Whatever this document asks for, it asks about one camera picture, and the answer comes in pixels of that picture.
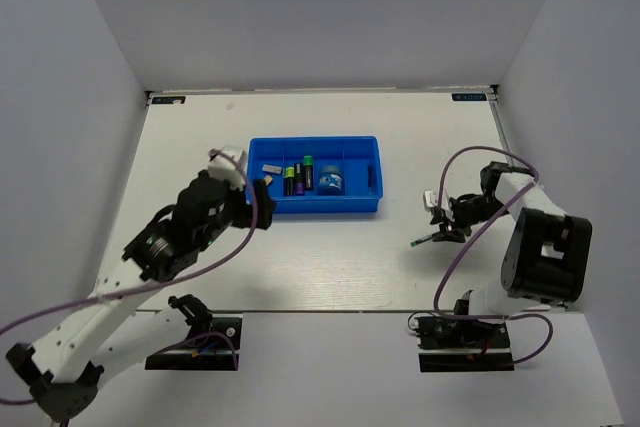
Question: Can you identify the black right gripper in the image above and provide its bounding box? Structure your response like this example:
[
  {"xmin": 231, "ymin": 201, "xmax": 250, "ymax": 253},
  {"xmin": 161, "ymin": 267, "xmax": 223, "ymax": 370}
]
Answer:
[{"xmin": 430, "ymin": 194, "xmax": 511, "ymax": 243}]

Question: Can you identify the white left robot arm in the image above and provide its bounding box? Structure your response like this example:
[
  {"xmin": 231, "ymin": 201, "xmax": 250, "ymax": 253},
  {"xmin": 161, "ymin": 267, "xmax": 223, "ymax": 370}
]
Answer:
[{"xmin": 6, "ymin": 167, "xmax": 276, "ymax": 425}]

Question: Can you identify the green ink pen refill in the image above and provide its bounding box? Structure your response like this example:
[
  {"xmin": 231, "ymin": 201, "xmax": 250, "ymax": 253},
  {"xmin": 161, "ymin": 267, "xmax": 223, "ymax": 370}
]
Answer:
[{"xmin": 410, "ymin": 234, "xmax": 435, "ymax": 247}]

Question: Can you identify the purple capped black highlighter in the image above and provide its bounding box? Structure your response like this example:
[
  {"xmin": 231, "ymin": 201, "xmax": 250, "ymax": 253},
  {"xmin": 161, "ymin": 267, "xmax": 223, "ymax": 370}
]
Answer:
[{"xmin": 294, "ymin": 162, "xmax": 305, "ymax": 196}]

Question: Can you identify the table corner label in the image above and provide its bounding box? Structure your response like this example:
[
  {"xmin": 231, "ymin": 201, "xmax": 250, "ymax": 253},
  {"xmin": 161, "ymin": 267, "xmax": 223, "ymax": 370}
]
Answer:
[
  {"xmin": 451, "ymin": 92, "xmax": 487, "ymax": 102},
  {"xmin": 151, "ymin": 96, "xmax": 186, "ymax": 105}
]

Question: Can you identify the right table corner label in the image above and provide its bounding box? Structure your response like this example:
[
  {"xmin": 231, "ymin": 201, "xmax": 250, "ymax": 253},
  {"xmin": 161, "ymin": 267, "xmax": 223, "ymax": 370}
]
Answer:
[{"xmin": 451, "ymin": 92, "xmax": 487, "ymax": 102}]

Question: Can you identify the blue ink pen refill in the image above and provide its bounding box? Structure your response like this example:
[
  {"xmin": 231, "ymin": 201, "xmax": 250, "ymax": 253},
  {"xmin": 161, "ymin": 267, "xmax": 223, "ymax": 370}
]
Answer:
[{"xmin": 367, "ymin": 165, "xmax": 374, "ymax": 195}]

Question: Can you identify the left table corner label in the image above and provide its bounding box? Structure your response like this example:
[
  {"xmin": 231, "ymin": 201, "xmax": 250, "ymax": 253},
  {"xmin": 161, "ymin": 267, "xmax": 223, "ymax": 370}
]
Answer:
[{"xmin": 151, "ymin": 96, "xmax": 186, "ymax": 105}]

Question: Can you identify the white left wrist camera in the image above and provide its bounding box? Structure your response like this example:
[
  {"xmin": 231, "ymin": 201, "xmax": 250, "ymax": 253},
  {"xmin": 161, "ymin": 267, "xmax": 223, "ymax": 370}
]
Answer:
[{"xmin": 207, "ymin": 146, "xmax": 248, "ymax": 191}]

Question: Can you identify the yellow capped black highlighter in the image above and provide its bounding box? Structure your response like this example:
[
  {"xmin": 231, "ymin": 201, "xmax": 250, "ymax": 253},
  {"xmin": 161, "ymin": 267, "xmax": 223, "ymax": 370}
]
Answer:
[{"xmin": 283, "ymin": 166, "xmax": 295, "ymax": 196}]

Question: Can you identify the grey white eraser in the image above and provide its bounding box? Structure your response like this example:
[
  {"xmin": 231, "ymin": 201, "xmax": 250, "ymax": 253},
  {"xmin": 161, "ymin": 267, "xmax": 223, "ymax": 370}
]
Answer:
[{"xmin": 262, "ymin": 164, "xmax": 283, "ymax": 175}]

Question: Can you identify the blue labelled round jar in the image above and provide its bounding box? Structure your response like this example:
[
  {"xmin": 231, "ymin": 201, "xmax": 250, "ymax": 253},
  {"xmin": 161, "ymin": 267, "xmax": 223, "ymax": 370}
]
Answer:
[{"xmin": 317, "ymin": 165, "xmax": 344, "ymax": 196}]

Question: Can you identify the green capped black highlighter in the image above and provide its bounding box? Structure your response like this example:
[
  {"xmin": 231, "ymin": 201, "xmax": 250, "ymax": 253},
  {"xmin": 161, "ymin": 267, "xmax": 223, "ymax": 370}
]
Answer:
[{"xmin": 303, "ymin": 155, "xmax": 315, "ymax": 192}]

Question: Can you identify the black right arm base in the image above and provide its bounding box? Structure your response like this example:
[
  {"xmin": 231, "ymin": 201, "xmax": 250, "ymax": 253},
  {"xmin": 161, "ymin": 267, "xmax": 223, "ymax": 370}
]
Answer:
[{"xmin": 407, "ymin": 312, "xmax": 514, "ymax": 373}]

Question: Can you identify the blue plastic divided tray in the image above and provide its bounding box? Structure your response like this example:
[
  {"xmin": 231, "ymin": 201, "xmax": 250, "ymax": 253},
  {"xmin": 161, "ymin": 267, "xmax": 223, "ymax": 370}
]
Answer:
[{"xmin": 248, "ymin": 136, "xmax": 383, "ymax": 215}]

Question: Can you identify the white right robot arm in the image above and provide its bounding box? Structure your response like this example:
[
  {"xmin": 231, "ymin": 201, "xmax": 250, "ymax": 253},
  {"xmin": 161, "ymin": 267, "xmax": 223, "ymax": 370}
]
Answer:
[{"xmin": 423, "ymin": 162, "xmax": 593, "ymax": 346}]

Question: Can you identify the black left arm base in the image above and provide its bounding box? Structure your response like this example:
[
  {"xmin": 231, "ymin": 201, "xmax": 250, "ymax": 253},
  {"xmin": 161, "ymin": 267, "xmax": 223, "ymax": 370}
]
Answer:
[{"xmin": 144, "ymin": 314, "xmax": 243, "ymax": 372}]

